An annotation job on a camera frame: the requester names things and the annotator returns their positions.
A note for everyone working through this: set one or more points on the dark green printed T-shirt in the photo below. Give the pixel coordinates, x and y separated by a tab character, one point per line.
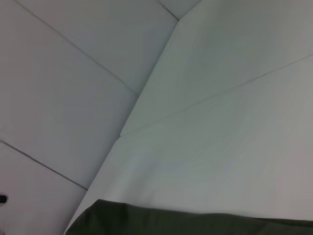
195	222

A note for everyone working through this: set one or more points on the small black wall fitting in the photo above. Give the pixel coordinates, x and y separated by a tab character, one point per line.
3	198

